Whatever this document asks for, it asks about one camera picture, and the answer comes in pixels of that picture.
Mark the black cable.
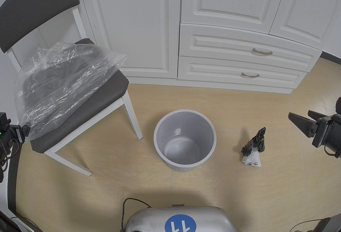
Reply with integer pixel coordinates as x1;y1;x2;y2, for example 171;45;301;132
121;198;153;232

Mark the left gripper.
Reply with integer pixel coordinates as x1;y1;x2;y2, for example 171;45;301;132
5;124;30;144

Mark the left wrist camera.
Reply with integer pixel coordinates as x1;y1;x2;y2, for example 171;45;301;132
0;112;11;133

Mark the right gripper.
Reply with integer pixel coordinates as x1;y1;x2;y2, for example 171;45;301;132
289;110;341;158

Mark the crumpled black plastic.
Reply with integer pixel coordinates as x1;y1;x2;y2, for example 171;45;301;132
241;127;266;156

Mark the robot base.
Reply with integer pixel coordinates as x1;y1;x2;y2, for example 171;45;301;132
125;205;240;232

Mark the clear plastic bag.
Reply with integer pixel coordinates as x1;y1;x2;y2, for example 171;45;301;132
14;42;128;142

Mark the grey trash bin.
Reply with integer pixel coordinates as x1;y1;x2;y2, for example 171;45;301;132
153;110;217;172

